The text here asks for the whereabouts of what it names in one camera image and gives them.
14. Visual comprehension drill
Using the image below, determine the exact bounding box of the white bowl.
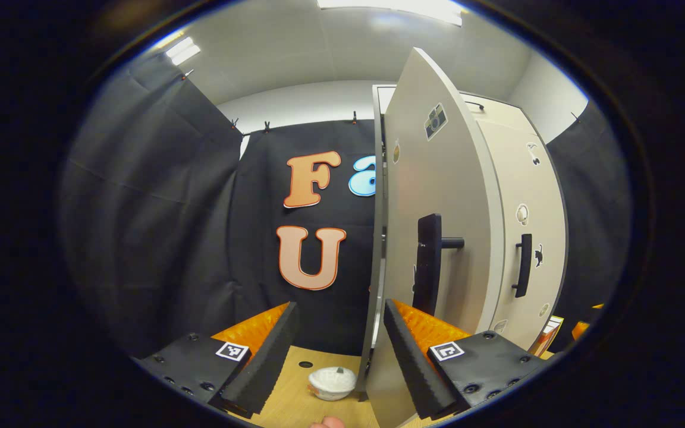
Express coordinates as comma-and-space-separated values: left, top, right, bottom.
309, 366, 357, 402

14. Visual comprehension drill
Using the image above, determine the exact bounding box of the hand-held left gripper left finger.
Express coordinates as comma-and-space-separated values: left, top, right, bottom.
134, 302, 300, 420

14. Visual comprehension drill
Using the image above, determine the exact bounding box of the white shoe cabinet door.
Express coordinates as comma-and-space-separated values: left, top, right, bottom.
476, 104, 570, 353
357, 48, 505, 428

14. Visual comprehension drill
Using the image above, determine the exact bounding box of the ceiling light panel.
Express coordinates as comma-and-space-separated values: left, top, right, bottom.
165, 36, 202, 67
317, 0, 464, 27

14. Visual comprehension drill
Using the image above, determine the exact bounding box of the black backdrop cloth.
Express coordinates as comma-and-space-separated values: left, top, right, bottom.
546, 101, 632, 335
224, 118, 380, 357
60, 53, 246, 358

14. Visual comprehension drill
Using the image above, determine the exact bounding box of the white shoe cabinet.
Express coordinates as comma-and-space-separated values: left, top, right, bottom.
357, 84, 533, 393

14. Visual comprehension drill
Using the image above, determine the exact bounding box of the black door handle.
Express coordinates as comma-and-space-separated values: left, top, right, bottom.
412, 213, 466, 316
512, 233, 533, 298

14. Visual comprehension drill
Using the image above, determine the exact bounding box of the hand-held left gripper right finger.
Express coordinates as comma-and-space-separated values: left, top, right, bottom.
383, 298, 548, 420

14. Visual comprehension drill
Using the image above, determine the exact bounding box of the orange and white book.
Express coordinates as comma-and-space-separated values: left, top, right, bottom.
530, 315, 565, 357

